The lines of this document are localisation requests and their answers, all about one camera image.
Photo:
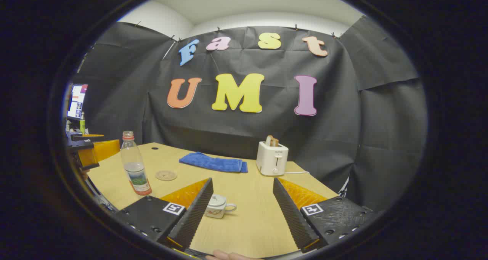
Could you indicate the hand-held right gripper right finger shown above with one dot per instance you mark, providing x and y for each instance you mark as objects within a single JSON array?
[{"x": 291, "y": 214}]

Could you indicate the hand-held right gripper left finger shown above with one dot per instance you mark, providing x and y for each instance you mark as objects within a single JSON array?
[{"x": 192, "y": 214}]

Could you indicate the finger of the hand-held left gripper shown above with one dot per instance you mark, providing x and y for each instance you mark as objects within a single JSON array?
[
  {"x": 85, "y": 137},
  {"x": 101, "y": 150}
]

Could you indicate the white ceramic teacup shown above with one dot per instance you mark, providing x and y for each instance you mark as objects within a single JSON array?
[{"x": 216, "y": 213}]

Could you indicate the clear plastic water bottle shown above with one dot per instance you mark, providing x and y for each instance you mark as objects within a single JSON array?
[{"x": 135, "y": 168}]

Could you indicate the round beige coaster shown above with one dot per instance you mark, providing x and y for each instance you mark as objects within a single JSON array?
[{"x": 166, "y": 175}]

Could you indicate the small green bottle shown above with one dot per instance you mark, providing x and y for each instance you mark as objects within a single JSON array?
[{"x": 82, "y": 124}]

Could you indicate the computer monitor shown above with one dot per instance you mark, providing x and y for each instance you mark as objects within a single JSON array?
[{"x": 77, "y": 100}]

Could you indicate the folded blue towel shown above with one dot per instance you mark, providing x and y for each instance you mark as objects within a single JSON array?
[{"x": 213, "y": 162}]

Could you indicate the white toaster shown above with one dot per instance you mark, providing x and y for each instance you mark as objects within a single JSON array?
[{"x": 271, "y": 159}]

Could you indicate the toast slice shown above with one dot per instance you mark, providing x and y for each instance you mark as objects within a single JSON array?
[{"x": 272, "y": 141}]

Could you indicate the black backdrop cloth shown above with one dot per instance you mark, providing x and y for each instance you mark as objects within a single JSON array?
[{"x": 267, "y": 130}]

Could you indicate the white backdrop frame leg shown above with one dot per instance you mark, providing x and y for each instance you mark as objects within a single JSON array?
[{"x": 344, "y": 187}]

